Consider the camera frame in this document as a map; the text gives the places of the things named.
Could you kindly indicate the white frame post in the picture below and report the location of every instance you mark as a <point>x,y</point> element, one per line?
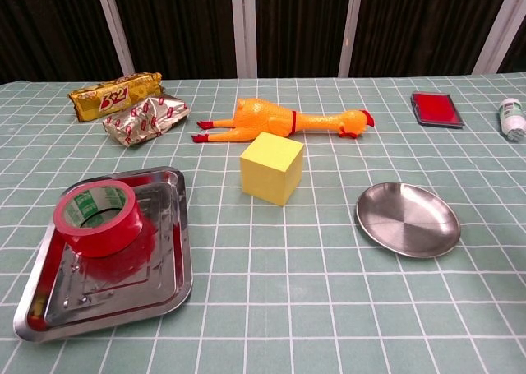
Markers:
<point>115,24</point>
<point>243,29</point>
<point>499,24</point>
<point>351,29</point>

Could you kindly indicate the silver foil snack packet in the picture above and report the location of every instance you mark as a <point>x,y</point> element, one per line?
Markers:
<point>144,119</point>

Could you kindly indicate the gold snack packet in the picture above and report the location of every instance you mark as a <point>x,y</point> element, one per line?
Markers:
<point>111,98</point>

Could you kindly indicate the red tape roll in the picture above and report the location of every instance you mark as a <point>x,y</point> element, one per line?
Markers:
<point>102,238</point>

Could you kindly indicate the orange rubber chicken toy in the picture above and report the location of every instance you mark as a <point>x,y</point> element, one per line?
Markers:
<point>263,115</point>

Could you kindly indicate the red ink pad case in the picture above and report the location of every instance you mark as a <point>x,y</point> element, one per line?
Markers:
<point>435,109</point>

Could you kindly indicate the yellow cube block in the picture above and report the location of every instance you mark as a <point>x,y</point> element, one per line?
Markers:
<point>271,172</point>

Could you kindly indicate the round steel plate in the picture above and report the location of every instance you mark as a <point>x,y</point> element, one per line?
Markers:
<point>407,222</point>

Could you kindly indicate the small white bottle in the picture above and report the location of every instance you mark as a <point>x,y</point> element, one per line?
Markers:
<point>511,119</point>

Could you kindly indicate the black pleated curtain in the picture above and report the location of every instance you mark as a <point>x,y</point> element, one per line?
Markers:
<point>185,20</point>

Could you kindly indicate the green checked tablecloth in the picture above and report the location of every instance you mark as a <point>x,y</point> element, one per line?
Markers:
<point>287,308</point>

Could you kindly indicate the rectangular steel tray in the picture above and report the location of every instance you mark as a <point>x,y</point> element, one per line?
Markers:
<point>123,292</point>

